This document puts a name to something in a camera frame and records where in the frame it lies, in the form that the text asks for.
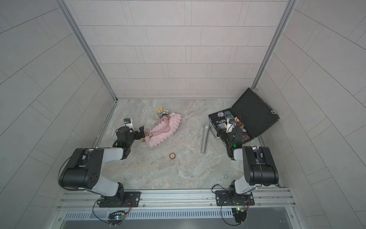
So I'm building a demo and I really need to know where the right circuit board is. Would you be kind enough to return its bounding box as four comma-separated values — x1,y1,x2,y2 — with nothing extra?
232,208,247,224

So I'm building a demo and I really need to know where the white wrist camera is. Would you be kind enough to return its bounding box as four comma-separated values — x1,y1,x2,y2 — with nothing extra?
124,118,134,132
226,118,236,133

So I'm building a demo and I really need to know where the aluminium mounting rail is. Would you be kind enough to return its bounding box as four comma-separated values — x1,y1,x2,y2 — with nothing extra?
56,187,296,212

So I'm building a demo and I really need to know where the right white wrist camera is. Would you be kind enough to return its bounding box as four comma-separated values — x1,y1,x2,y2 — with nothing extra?
226,118,236,133

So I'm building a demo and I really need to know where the small copper tape roll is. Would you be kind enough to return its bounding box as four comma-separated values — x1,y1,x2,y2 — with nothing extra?
169,153,176,160

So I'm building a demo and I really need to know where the left circuit board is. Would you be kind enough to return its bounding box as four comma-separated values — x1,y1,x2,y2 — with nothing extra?
107,210,126,226

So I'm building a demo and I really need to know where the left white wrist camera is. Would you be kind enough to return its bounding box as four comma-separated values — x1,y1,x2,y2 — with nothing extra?
124,118,134,132

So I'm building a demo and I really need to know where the pink quilted bag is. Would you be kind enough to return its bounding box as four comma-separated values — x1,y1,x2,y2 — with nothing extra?
144,113,182,148

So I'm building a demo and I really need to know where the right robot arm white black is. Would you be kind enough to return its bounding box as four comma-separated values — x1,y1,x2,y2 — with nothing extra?
215,129,279,207

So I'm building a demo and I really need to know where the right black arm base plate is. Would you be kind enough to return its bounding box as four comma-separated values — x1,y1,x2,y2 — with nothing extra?
214,190,255,207

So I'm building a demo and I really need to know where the circuit board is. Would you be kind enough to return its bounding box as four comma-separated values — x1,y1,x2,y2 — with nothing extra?
107,210,126,226
232,208,247,224

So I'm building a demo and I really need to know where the black poker chip case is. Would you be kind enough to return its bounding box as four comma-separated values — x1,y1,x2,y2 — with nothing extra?
208,88,280,154

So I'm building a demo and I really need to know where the grey metal cylinder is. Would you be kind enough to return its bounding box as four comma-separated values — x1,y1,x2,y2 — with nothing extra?
201,121,211,154

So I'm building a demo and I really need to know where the yellow duck keychain charm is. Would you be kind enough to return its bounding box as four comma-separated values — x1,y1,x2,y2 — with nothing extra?
158,108,169,119

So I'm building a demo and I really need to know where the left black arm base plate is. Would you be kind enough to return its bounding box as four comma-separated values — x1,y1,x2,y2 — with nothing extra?
97,191,141,208

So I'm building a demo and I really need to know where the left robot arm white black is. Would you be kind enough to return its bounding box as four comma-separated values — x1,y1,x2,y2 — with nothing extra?
58,126,145,208

